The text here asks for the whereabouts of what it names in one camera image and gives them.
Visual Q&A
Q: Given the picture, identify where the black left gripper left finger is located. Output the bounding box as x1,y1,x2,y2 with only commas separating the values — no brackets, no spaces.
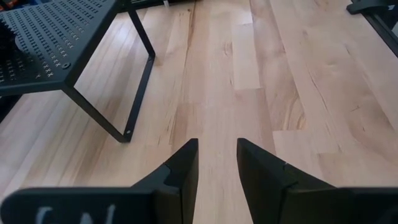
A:
131,138,200,224

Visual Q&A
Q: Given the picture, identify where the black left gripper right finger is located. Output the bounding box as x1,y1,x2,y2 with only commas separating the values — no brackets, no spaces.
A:
236,138,339,224

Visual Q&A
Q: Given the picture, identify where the black perforated metal shelf riser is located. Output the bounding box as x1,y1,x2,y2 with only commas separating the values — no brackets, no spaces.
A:
0,0,156,144

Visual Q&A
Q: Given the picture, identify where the black table end rail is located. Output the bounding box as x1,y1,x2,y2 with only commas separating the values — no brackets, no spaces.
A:
118,0,193,12

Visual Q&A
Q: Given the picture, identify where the black table side rail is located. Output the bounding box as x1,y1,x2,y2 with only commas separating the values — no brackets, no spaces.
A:
362,11,398,58

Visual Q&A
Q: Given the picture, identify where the black table-edge bracket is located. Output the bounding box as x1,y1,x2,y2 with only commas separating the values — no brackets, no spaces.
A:
346,0,391,16

